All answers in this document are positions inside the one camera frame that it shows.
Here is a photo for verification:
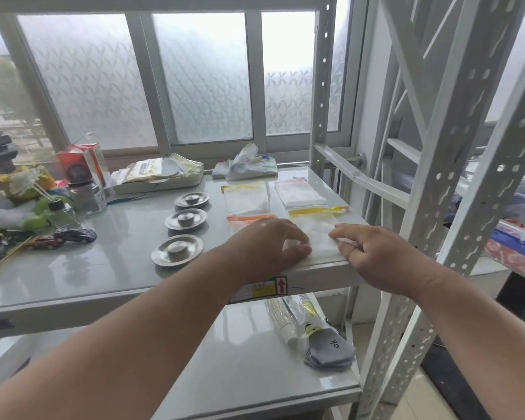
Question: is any person's right hand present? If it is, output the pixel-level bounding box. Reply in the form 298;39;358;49
328;222;440;299

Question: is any person's left hand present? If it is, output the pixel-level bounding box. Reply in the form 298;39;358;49
223;217;314;288

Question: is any orange-top zip bag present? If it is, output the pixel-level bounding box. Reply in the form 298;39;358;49
226;213;279;237

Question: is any yellow-top zip bag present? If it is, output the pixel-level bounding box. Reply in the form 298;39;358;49
220;180;271;216
288;205;351;263

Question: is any small clear zip bag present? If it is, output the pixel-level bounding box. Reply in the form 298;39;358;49
274;177;329;209

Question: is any steel sink stopper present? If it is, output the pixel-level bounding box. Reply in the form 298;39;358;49
150;234;205;268
173;191;211;210
164;208;208;232

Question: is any person's left forearm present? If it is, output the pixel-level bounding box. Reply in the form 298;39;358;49
0;253;254;420

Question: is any crumpled clear plastic bag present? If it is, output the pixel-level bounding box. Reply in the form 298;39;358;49
211;142;279;181

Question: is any yellow red warning label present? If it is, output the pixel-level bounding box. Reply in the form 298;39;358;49
229;276;289;305

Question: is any sleeve of clear plastic cups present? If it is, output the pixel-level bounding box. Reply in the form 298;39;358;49
265;296;302;349

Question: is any clear packet with yellow print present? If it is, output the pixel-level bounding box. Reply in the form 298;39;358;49
283;293;330;342

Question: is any chrome bar with round knob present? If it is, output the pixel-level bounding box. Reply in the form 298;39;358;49
323;152;368;170

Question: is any flat white cardboard box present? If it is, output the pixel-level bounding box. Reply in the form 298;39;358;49
113;172;205;196

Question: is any red patterned flat box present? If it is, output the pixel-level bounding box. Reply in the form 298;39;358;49
483;237;525;286

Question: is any blue flat box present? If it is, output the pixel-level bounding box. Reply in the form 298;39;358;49
491;227;525;260

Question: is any pile of printed plastic pouches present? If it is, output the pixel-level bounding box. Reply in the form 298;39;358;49
111;152;205;182

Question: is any round glass jar black cap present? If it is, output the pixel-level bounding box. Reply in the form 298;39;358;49
68;177;109;216

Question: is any pile of toy cars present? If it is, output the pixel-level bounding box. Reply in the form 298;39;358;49
0;227;99;272

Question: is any red box with clear window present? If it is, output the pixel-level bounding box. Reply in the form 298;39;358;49
55;142;113;188

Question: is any square glass diffuser bottle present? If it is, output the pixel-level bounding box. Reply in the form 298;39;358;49
48;198;82;231

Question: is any yellow crumpled packet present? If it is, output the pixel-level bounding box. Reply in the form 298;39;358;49
0;164;58;202

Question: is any green plastic toy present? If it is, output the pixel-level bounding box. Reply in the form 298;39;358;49
24;195;72;233

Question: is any white flower on reed sticks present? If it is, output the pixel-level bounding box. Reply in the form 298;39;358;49
8;169;57;202

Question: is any white foam netting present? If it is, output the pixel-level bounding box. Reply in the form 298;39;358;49
0;199;32;231

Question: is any thin blue cord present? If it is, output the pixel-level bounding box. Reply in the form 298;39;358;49
106;191;151;205

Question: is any white aluminium window frame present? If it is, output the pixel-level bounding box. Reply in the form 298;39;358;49
0;8;368;160

